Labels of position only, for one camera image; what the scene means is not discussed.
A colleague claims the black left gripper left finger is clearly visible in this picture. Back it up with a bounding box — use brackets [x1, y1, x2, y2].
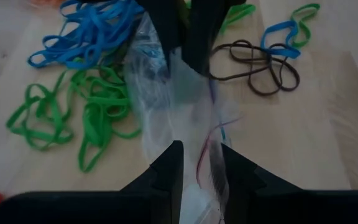
[0, 140, 185, 224]

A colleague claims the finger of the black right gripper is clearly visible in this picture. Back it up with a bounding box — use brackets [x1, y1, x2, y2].
[181, 0, 231, 76]
[137, 0, 188, 71]

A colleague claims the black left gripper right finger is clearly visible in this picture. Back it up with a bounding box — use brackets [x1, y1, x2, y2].
[221, 142, 358, 224]

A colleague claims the green rubber band tangle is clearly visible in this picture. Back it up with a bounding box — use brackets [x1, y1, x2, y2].
[6, 63, 142, 174]
[185, 0, 257, 35]

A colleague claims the clear plastic zipper bag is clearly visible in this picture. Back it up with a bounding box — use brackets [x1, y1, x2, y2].
[124, 12, 245, 224]

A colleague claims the blue rubber band tangle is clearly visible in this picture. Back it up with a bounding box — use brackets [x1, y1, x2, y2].
[27, 0, 145, 70]

